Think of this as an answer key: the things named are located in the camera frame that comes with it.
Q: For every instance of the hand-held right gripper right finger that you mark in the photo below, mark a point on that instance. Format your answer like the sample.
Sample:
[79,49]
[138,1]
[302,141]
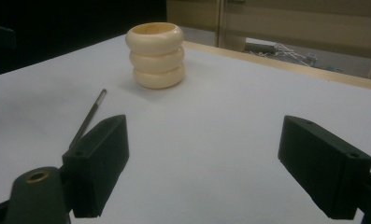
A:
[326,168]

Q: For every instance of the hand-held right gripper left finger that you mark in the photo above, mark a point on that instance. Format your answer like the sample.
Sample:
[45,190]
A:
[94,161]

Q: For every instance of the dark grey pen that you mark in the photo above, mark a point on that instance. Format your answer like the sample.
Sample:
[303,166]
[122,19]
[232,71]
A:
[89,116]

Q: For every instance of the cream ribbed pen holder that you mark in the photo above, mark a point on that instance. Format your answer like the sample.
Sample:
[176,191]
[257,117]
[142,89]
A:
[156,62]

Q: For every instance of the white table sheet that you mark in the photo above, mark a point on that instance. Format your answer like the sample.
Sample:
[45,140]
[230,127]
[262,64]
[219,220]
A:
[205,130]

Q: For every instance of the black curtain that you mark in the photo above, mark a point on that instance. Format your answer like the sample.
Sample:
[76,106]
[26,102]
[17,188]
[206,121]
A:
[64,25]

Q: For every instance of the beige wooden shelf unit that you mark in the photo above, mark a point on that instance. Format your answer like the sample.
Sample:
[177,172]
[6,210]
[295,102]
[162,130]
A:
[298,25]

